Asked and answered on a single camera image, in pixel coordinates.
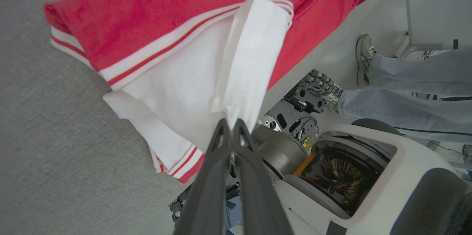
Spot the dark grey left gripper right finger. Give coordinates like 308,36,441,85
232,118,294,235

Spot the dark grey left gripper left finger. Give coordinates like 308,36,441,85
173,118,232,235

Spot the red white printed jersey shirt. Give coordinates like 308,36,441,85
44,0,383,184

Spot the grey metal robot cylinder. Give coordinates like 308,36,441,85
253,124,310,178

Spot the black robot chassis mechanism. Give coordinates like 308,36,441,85
258,69,343,143

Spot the white sneaker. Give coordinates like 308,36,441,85
356,34,377,87
319,78,344,114

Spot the light blue jeans leg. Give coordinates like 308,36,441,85
337,87,472,145
370,48,472,99

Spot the white board on grey stand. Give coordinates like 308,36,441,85
400,0,472,58

